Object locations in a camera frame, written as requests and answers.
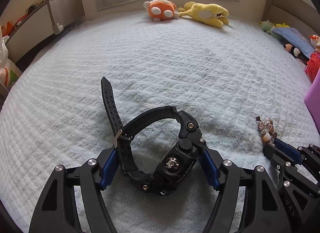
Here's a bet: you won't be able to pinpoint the light blue quilted bedspread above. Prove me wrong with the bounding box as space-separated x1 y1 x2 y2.
1 11 319 232

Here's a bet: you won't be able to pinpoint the yellow plush dog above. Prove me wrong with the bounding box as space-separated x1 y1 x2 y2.
178 2 229 28

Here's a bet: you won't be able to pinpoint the red patterned blanket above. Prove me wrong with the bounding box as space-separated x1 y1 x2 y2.
305 52 320 82

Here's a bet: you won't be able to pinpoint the pink plastic tub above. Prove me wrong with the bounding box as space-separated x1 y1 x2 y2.
304 71 320 132

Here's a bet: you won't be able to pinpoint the grey bedside cabinet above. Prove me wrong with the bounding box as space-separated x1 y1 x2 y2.
5 0 85 63

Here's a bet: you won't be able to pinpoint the black wrist watch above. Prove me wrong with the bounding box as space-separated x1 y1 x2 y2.
101 77 204 196

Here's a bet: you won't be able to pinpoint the small panda plush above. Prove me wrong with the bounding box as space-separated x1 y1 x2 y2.
284 44 301 58

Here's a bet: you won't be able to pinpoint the white plastic bag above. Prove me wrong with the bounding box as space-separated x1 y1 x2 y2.
0 36 22 90

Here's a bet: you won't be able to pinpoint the blue cartoon pillow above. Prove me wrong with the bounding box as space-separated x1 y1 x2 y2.
271 27 315 58

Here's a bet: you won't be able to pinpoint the green frog plush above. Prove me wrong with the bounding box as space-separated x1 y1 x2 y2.
259 20 290 34

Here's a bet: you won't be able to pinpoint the beige padded headboard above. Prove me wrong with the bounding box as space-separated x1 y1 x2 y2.
262 0 320 39

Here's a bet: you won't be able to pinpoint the orange white plush toy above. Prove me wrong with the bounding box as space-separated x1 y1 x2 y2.
143 0 179 22

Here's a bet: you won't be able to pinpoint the beaded stone bracelet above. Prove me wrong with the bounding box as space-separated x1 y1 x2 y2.
254 115 278 146

